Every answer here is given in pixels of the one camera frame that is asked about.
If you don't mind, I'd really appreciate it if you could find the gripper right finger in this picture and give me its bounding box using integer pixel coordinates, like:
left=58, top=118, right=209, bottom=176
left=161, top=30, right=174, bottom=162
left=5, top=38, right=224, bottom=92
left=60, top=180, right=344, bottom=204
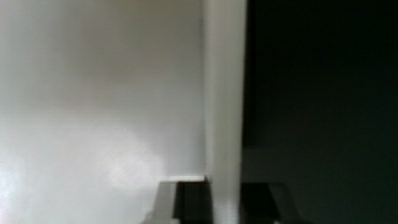
left=240, top=183, right=296, bottom=224

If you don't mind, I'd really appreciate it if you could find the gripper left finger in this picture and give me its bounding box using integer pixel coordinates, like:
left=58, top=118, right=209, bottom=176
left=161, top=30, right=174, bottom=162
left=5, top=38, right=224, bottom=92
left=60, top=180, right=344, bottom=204
left=154, top=181, right=213, bottom=224

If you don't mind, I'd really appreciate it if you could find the white square table top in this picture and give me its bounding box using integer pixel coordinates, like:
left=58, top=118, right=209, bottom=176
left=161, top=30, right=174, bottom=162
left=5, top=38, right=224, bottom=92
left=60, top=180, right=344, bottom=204
left=0, top=0, right=247, bottom=224

